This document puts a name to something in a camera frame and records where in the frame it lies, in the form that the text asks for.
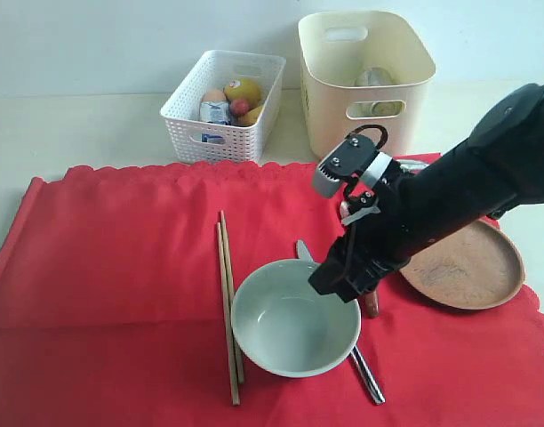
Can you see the wooden chopstick right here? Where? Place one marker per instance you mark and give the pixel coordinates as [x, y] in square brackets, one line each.
[231, 292]

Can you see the yellow cheese wedge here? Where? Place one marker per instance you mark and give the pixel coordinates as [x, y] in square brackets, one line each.
[250, 118]

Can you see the red strawberry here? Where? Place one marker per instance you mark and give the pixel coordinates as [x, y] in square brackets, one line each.
[239, 107]

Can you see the yellow lemon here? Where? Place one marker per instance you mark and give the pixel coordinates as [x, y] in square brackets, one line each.
[243, 88]

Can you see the brown wooden spoon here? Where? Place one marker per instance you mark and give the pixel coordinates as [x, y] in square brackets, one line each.
[371, 300]

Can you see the blue white milk carton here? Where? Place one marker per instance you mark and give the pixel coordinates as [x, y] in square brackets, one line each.
[217, 113]

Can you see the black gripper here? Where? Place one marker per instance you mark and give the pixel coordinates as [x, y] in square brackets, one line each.
[375, 244]

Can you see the cream plastic bin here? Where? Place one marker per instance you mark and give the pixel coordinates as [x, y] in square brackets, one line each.
[361, 68]

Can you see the white perforated plastic basket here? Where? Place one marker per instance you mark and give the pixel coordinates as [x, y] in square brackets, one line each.
[195, 139]

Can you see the wooden chopstick left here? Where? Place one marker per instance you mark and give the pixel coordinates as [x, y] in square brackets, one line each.
[233, 380]

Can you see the brown wooden plate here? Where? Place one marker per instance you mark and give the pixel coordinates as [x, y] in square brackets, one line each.
[475, 268]

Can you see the white ceramic bowl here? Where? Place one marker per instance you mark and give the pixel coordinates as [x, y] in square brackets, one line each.
[285, 327]

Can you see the brown egg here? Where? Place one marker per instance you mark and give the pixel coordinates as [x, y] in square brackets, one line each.
[214, 95]

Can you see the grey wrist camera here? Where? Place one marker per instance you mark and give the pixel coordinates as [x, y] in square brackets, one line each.
[357, 158]

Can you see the stainless steel cup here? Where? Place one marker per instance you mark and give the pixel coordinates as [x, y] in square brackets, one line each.
[377, 76]

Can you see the stainless steel knife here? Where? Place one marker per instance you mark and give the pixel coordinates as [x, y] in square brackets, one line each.
[361, 364]

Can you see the red scalloped table cloth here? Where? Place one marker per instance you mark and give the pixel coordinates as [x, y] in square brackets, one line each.
[111, 313]

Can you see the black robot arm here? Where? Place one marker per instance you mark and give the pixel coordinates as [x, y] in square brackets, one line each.
[394, 214]

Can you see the wooden chopstick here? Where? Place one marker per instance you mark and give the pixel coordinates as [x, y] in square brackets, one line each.
[231, 292]
[233, 380]

